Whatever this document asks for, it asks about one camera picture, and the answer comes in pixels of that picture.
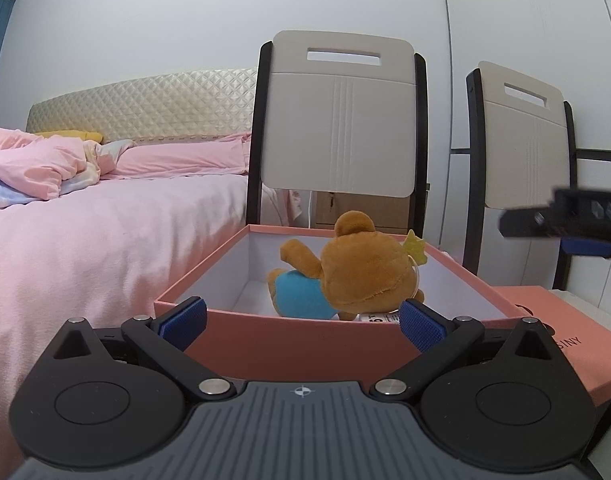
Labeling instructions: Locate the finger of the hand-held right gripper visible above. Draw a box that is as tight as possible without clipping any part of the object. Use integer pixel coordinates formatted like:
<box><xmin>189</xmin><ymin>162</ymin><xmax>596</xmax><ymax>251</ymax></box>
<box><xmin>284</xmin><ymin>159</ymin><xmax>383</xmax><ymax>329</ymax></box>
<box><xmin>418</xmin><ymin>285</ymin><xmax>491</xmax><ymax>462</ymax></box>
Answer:
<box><xmin>499</xmin><ymin>187</ymin><xmax>611</xmax><ymax>261</ymax></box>

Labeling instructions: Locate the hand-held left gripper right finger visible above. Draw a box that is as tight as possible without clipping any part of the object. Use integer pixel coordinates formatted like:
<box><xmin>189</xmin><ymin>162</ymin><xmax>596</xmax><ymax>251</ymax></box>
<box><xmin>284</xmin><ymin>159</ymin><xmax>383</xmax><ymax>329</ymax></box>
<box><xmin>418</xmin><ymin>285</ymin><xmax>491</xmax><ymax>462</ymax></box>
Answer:
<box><xmin>373</xmin><ymin>299</ymin><xmax>562</xmax><ymax>403</ymax></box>

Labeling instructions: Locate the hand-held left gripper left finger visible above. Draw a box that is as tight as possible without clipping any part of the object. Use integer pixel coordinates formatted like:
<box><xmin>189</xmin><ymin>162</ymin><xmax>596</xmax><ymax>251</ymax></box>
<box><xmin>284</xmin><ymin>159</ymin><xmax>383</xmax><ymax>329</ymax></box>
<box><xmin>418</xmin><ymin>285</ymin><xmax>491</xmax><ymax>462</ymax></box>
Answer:
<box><xmin>49</xmin><ymin>296</ymin><xmax>238</xmax><ymax>404</ymax></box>

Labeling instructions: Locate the brown plush bear toy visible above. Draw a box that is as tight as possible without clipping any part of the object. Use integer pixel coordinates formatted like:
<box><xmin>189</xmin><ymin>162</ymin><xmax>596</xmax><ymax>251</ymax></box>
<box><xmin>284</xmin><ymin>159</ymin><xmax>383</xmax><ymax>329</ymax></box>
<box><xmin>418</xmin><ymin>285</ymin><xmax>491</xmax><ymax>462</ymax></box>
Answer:
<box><xmin>268</xmin><ymin>210</ymin><xmax>430</xmax><ymax>326</ymax></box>

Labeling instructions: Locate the pink cardboard box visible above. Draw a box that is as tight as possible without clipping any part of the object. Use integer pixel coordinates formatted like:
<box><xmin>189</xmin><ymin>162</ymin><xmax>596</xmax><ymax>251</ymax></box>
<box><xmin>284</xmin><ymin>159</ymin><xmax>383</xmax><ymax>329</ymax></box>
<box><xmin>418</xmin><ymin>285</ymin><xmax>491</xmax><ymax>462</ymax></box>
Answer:
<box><xmin>154</xmin><ymin>225</ymin><xmax>531</xmax><ymax>386</ymax></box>

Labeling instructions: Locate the brown cardboard box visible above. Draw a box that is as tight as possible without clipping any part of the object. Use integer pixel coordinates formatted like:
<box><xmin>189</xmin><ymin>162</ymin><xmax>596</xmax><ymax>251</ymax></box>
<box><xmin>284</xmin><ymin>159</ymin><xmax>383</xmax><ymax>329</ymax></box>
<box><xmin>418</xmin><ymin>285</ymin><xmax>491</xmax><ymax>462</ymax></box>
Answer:
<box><xmin>315</xmin><ymin>185</ymin><xmax>431</xmax><ymax>234</ymax></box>

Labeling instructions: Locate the pink box lid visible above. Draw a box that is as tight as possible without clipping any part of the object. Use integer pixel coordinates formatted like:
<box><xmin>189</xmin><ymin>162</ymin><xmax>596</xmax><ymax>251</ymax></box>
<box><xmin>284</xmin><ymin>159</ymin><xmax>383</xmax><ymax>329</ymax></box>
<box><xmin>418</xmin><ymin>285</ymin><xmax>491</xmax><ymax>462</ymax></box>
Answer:
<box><xmin>494</xmin><ymin>285</ymin><xmax>611</xmax><ymax>411</ymax></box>

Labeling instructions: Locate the pink pillow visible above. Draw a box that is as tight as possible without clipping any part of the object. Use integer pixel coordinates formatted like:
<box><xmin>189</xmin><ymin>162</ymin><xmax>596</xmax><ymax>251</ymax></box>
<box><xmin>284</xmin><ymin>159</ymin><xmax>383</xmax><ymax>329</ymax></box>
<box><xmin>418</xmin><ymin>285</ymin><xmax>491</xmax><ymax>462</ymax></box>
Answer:
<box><xmin>106</xmin><ymin>132</ymin><xmax>253</xmax><ymax>179</ymax></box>

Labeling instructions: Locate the pink duvet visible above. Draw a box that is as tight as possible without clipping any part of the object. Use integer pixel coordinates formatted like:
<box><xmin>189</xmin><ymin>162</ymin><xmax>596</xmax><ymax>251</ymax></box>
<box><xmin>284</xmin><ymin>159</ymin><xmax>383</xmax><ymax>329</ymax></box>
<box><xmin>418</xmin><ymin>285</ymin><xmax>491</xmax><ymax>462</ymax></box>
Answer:
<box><xmin>0</xmin><ymin>128</ymin><xmax>137</xmax><ymax>209</ymax></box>

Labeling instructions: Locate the yellow pillow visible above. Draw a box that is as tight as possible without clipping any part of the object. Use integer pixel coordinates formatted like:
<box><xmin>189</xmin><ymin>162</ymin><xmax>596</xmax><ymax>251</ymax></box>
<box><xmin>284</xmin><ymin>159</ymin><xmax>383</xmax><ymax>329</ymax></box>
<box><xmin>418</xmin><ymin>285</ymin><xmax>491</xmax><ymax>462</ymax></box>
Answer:
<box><xmin>34</xmin><ymin>130</ymin><xmax>104</xmax><ymax>145</ymax></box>

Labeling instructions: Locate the beige quilted headboard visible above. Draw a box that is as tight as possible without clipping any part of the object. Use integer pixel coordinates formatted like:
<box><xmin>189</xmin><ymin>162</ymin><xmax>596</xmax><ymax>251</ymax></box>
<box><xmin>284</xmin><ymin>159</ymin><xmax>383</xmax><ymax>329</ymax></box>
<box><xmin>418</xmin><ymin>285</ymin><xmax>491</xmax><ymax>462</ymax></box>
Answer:
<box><xmin>25</xmin><ymin>67</ymin><xmax>259</xmax><ymax>147</ymax></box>

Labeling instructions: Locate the beige chair with black frame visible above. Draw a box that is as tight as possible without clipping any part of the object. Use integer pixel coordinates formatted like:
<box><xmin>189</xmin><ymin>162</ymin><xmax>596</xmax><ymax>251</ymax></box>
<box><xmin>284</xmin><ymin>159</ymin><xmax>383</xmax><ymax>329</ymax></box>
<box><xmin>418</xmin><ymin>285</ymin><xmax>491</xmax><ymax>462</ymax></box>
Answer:
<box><xmin>463</xmin><ymin>60</ymin><xmax>579</xmax><ymax>292</ymax></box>
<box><xmin>245</xmin><ymin>30</ymin><xmax>429</xmax><ymax>241</ymax></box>

